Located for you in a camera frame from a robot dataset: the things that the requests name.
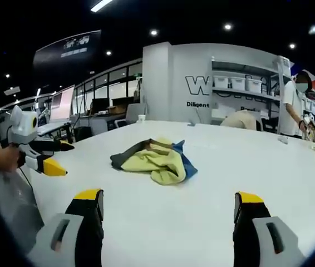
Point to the white paper cup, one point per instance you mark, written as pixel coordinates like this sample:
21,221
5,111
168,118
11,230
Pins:
142,118

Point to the grey metal shelf unit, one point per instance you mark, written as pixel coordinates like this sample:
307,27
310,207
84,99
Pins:
268,72

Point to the round ceiling spotlights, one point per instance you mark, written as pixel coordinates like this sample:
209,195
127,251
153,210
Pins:
228,26

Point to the yellow blue grey garment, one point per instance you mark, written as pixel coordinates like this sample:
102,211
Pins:
157,164

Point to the person's left hand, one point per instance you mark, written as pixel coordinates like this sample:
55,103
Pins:
3,157

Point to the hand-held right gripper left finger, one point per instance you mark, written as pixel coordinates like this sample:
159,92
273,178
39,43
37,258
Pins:
74,239

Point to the ceiling strip light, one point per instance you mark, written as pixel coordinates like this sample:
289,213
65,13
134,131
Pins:
101,5

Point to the small white object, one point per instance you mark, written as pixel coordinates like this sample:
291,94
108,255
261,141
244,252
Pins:
283,139

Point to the pale display screen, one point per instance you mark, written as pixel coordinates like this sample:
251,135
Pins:
61,104

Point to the white storage bin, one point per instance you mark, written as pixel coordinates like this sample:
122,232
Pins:
221,83
254,84
237,83

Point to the black monitor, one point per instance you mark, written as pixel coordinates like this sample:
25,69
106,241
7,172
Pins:
100,105

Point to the dark hanging banner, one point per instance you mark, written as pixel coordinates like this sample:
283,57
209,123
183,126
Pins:
65,47

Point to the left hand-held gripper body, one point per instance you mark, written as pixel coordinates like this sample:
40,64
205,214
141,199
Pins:
21,128

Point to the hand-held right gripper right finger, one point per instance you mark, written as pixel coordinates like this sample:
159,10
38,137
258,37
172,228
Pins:
257,239

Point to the cardboard box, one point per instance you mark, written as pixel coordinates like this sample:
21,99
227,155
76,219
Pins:
116,109

